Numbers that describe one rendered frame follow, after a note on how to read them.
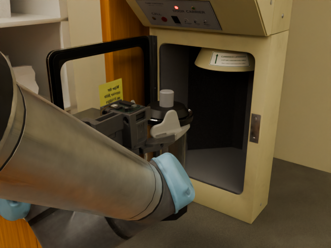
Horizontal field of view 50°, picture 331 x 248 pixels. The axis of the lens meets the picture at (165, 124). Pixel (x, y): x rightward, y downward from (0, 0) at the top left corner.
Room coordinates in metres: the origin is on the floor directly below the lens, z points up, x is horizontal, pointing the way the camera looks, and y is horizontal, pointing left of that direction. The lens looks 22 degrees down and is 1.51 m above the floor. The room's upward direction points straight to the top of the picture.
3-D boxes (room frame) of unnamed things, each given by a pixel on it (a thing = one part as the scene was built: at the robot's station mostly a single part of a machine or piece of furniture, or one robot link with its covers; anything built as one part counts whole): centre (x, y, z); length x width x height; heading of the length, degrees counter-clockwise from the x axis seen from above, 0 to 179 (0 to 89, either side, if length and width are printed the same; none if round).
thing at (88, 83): (0.79, 0.13, 1.19); 0.30 x 0.01 x 0.40; 144
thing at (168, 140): (0.58, 0.03, 1.24); 0.09 x 0.05 x 0.02; 118
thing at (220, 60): (0.91, -0.16, 1.34); 0.18 x 0.18 x 0.05
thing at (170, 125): (0.61, -0.01, 1.27); 0.09 x 0.03 x 0.06; 118
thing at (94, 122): (0.56, 0.09, 1.27); 0.12 x 0.08 x 0.09; 142
